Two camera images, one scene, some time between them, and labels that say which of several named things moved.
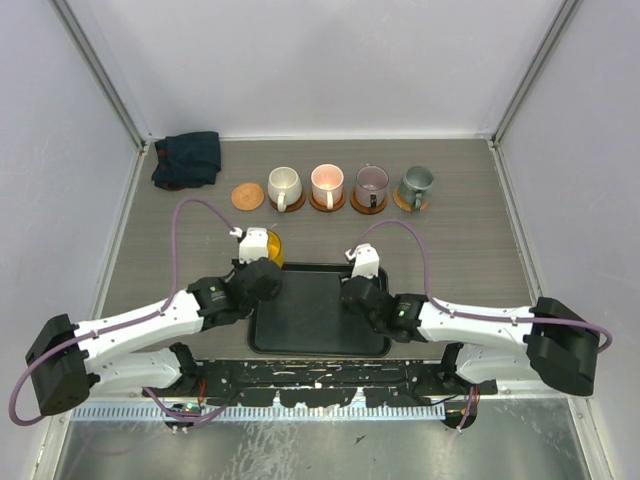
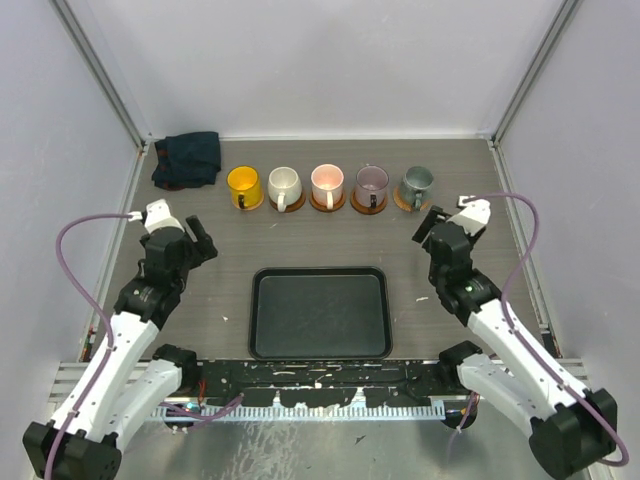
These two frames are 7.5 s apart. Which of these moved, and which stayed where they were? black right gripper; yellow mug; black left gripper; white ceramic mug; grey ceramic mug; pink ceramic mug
Moved: black left gripper; yellow mug; black right gripper
Stayed: grey ceramic mug; white ceramic mug; pink ceramic mug
